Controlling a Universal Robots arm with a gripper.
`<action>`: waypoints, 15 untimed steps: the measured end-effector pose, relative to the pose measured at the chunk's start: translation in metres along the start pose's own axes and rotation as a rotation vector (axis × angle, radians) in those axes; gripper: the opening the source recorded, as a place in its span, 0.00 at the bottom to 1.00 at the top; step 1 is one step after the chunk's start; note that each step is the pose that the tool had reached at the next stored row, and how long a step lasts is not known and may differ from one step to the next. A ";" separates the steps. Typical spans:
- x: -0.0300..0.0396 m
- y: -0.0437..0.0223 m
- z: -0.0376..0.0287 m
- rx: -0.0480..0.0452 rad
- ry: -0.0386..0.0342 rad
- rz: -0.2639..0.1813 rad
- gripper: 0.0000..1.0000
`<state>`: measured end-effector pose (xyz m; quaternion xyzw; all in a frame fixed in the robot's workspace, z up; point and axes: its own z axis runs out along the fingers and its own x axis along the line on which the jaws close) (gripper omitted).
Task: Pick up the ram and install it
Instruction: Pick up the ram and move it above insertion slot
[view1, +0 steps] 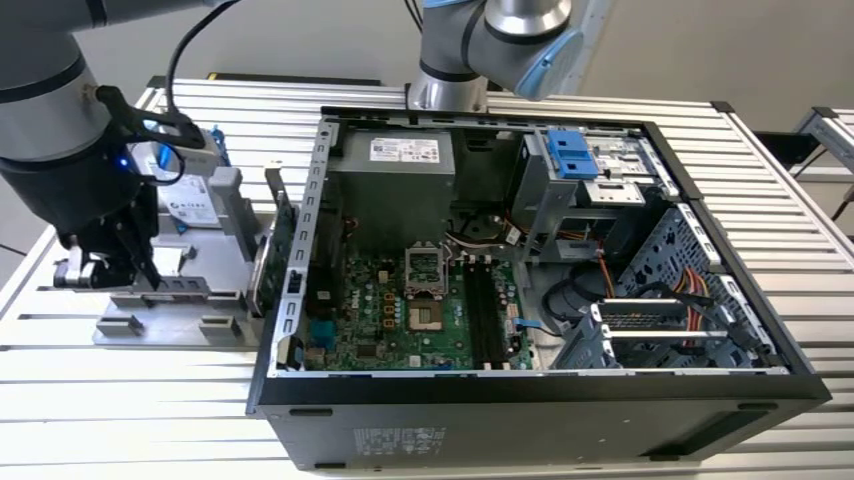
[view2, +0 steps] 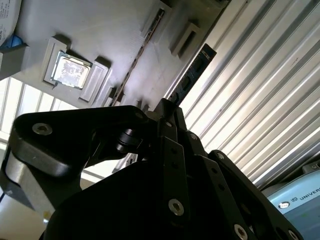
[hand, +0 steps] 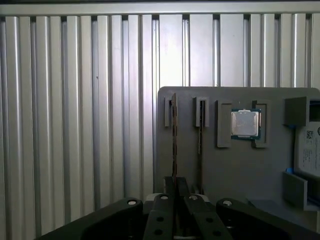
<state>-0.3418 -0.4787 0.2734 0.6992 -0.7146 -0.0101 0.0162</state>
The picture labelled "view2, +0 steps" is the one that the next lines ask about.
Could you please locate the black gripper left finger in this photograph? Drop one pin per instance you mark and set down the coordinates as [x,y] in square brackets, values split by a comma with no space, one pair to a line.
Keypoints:
[75,125]

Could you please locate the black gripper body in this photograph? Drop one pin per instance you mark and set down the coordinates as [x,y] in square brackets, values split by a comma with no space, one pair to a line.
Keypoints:
[112,212]

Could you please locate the dark blue RAM stick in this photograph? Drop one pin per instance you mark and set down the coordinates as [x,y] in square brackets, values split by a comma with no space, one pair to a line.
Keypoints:
[192,72]

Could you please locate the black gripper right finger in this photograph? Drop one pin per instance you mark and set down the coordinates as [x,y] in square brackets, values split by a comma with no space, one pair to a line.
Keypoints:
[225,175]

